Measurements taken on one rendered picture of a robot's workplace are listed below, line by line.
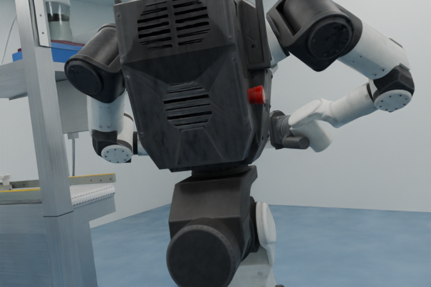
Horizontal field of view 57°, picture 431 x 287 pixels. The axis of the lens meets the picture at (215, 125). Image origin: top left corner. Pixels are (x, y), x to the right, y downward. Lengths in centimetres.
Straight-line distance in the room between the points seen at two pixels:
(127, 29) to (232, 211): 35
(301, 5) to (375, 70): 23
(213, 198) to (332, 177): 397
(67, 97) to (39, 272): 63
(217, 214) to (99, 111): 43
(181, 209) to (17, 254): 103
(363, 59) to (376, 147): 354
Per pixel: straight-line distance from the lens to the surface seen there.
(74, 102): 158
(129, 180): 568
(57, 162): 128
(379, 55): 88
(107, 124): 101
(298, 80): 472
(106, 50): 86
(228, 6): 64
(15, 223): 155
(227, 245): 64
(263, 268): 92
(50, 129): 128
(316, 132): 111
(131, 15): 69
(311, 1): 78
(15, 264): 169
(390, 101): 96
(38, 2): 135
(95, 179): 162
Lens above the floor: 110
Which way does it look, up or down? level
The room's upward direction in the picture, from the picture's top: 8 degrees counter-clockwise
